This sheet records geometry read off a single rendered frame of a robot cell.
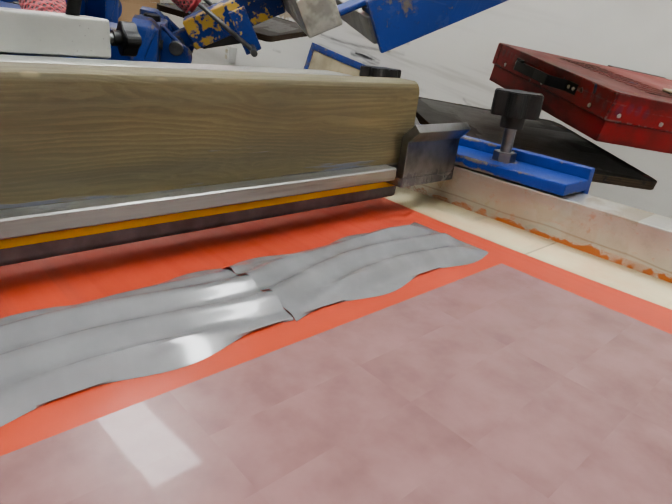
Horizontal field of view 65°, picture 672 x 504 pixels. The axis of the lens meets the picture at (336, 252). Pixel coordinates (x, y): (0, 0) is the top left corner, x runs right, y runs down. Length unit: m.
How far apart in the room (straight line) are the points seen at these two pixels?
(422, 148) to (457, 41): 2.20
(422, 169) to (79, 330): 0.30
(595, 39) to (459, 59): 0.60
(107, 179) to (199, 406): 0.14
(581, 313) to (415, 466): 0.17
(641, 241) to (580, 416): 0.21
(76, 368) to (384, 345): 0.13
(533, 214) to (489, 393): 0.24
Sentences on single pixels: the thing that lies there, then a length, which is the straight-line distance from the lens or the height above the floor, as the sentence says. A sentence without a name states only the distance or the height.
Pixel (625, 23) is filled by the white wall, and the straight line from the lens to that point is 2.31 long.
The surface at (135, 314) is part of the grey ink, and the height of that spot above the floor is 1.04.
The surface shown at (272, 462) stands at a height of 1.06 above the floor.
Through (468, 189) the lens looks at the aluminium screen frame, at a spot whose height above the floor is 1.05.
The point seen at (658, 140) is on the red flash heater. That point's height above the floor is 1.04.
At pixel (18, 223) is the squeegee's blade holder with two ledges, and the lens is 0.29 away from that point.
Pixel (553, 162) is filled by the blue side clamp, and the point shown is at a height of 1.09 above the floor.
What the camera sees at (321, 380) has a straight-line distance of 0.23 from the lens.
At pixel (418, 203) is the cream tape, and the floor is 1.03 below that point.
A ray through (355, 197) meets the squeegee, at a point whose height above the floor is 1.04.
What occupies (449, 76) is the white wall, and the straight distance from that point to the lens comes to 2.65.
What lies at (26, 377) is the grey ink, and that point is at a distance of 0.23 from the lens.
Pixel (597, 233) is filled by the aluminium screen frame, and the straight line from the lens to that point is 0.44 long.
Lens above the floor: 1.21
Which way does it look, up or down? 29 degrees down
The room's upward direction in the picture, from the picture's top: 14 degrees clockwise
